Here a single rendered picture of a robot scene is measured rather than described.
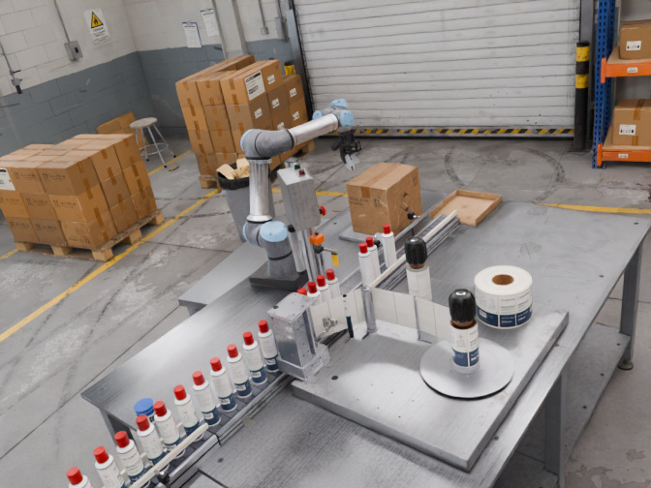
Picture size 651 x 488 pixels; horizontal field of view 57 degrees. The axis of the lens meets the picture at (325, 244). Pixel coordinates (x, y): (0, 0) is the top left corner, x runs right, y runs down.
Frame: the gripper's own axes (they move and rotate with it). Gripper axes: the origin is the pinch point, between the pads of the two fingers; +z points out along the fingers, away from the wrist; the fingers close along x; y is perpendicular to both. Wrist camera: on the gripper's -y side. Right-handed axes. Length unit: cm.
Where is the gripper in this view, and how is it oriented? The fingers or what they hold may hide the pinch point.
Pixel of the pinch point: (351, 168)
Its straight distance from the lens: 311.5
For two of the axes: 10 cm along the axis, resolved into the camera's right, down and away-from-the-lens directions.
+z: 2.4, 9.1, 3.4
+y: 6.6, 1.0, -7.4
